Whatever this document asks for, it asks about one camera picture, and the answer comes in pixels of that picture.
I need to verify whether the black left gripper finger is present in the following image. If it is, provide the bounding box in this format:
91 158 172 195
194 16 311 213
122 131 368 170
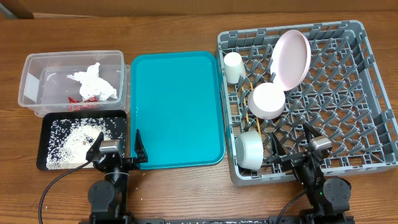
134 129 148 163
86 132 104 161

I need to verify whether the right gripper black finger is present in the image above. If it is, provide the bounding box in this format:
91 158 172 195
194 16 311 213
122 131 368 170
303 122 323 143
269 133 286 164

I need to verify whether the white rice pile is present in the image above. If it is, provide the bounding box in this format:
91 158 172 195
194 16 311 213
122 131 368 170
45 117 127 170

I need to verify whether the grey bowl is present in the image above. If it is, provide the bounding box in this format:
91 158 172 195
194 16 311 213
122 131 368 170
235 131 264 170

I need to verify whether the wooden chopstick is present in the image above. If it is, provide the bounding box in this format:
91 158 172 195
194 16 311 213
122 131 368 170
250 83 262 138
241 86 249 124

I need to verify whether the red snack wrapper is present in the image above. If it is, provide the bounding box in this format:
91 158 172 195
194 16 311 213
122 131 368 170
68 96 98 112

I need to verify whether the pink bowl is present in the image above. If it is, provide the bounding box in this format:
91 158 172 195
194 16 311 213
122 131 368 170
248 83 285 119

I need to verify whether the white napkin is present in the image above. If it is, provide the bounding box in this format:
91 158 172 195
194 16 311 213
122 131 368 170
67 62 118 101

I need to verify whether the white plate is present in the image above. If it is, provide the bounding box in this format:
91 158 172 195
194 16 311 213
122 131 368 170
270 30 311 91

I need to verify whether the cream cup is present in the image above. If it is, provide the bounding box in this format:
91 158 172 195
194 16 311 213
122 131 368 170
223 52 246 84

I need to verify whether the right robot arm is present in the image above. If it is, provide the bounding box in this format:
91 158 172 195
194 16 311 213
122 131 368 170
269 123 354 223

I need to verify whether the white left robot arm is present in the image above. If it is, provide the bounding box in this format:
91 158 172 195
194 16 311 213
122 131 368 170
86 130 148 223

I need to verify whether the black plastic tray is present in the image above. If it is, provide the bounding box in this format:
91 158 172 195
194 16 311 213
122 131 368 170
37 110 127 170

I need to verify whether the teal serving tray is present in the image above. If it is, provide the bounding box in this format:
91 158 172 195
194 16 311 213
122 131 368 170
130 51 225 170

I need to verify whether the grey dish rack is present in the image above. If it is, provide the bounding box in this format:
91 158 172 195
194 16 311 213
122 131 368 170
216 20 397 186

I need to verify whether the clear plastic bin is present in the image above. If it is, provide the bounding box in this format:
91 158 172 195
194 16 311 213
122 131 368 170
18 50 131 117

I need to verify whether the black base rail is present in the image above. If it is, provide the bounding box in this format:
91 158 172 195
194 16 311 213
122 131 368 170
98 216 355 224

